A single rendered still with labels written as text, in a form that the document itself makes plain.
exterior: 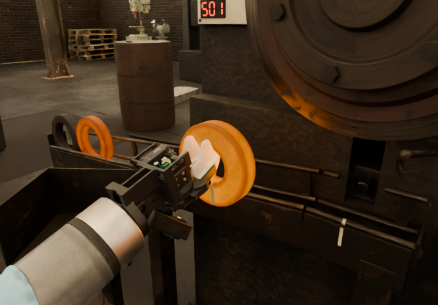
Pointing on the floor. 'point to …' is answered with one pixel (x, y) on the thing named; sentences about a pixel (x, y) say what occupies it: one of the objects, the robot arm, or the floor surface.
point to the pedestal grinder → (161, 30)
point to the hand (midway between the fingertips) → (214, 153)
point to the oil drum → (145, 84)
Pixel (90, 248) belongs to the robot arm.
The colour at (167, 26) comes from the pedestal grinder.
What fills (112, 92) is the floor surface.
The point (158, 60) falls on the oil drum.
